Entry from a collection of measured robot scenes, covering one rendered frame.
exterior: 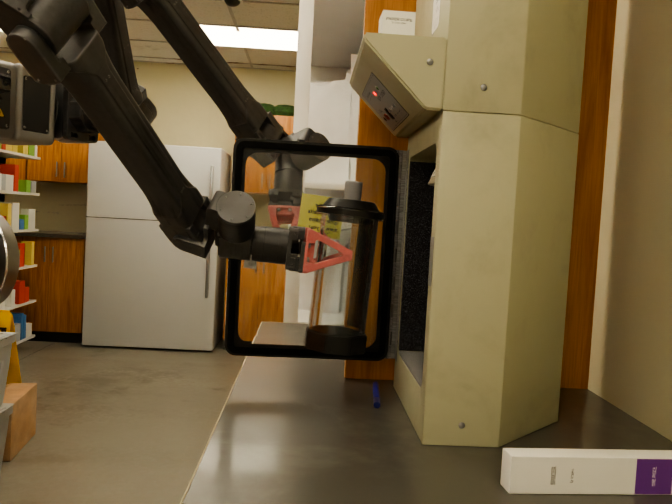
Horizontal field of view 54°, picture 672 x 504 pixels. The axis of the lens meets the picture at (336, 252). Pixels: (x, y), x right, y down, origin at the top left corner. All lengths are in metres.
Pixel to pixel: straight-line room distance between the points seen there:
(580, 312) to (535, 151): 0.49
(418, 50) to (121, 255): 5.23
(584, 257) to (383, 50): 0.65
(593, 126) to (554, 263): 0.41
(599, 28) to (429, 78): 0.57
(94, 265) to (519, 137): 5.36
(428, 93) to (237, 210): 0.32
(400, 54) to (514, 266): 0.34
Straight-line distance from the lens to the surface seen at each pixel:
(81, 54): 0.85
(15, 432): 3.67
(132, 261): 6.01
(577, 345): 1.41
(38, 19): 0.82
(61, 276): 6.34
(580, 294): 1.40
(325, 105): 2.36
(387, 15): 1.06
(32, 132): 1.50
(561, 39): 1.09
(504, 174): 0.95
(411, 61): 0.95
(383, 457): 0.92
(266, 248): 1.02
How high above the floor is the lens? 1.25
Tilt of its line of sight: 3 degrees down
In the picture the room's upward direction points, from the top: 3 degrees clockwise
